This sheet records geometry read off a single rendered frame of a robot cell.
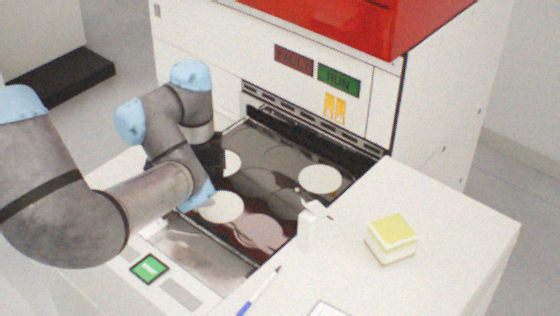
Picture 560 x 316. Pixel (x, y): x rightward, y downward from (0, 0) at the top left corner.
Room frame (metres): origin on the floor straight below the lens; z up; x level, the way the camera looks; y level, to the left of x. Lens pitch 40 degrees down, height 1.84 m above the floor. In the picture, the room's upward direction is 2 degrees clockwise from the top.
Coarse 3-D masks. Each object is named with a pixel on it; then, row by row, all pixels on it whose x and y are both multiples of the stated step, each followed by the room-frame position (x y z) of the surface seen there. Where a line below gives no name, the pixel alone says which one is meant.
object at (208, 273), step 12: (168, 240) 0.86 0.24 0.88; (180, 240) 0.86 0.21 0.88; (168, 252) 0.82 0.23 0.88; (180, 252) 0.82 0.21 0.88; (192, 252) 0.83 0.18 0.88; (180, 264) 0.79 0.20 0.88; (192, 264) 0.79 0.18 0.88; (204, 264) 0.79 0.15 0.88; (204, 276) 0.76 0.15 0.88; (216, 276) 0.76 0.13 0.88; (228, 276) 0.77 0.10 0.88; (216, 288) 0.73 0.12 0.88
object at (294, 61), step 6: (276, 48) 1.27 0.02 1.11; (276, 54) 1.27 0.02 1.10; (282, 54) 1.26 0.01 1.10; (288, 54) 1.24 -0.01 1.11; (294, 54) 1.23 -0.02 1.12; (276, 60) 1.27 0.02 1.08; (282, 60) 1.25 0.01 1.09; (288, 60) 1.24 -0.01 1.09; (294, 60) 1.23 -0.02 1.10; (300, 60) 1.22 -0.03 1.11; (306, 60) 1.21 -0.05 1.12; (294, 66) 1.23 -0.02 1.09; (300, 66) 1.22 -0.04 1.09; (306, 66) 1.21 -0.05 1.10; (306, 72) 1.21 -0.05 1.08
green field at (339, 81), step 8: (320, 72) 1.18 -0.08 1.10; (328, 72) 1.17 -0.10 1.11; (336, 72) 1.16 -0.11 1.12; (320, 80) 1.18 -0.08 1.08; (328, 80) 1.17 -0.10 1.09; (336, 80) 1.16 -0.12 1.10; (344, 80) 1.14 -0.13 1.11; (352, 80) 1.13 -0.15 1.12; (344, 88) 1.14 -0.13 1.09; (352, 88) 1.13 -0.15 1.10
